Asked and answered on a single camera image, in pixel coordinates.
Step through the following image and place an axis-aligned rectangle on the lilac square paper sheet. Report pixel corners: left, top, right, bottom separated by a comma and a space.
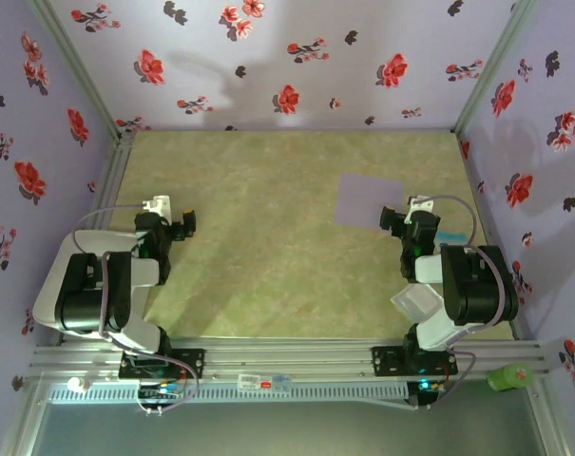
333, 171, 405, 233

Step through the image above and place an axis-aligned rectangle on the blue white packet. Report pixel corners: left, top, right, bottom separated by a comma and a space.
433, 231, 470, 246

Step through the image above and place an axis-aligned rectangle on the clear plastic box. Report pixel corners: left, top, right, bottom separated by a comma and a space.
390, 283, 445, 325

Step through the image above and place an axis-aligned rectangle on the black controller board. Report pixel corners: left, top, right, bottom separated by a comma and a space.
138, 379, 183, 401
407, 378, 448, 410

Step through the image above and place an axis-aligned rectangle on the white red label sticker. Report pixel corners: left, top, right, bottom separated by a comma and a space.
238, 373, 274, 391

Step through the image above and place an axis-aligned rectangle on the green cylindrical container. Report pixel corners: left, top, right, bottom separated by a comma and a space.
487, 363, 536, 393

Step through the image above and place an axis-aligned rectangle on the grey metal panel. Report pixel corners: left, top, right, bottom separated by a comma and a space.
29, 402, 547, 456

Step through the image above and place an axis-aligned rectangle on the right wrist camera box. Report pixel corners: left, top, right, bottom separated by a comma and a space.
407, 194, 434, 222

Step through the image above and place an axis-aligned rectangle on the grey right arm cable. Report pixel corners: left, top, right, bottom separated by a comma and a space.
412, 193, 509, 410

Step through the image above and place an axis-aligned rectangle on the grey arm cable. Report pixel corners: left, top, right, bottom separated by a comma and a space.
412, 193, 509, 410
70, 202, 201, 417

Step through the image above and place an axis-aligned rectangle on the aluminium side rail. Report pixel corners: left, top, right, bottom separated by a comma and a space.
455, 130, 530, 341
85, 130, 137, 234

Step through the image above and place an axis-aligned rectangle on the grey left arm cable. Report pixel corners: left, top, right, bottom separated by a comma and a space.
70, 202, 201, 417

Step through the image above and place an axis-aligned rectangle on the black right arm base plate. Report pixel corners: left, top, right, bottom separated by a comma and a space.
371, 345, 459, 379

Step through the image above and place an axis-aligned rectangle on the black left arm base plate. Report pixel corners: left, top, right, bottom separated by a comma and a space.
119, 348, 206, 381

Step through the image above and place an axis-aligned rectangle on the long aluminium frame rail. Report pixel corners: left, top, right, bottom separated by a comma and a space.
29, 337, 552, 381

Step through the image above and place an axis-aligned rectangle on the aluminium corner post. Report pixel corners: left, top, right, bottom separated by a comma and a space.
450, 0, 540, 134
26, 0, 129, 142

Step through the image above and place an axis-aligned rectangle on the white slotted cable duct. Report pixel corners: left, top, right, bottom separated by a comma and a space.
47, 382, 410, 405

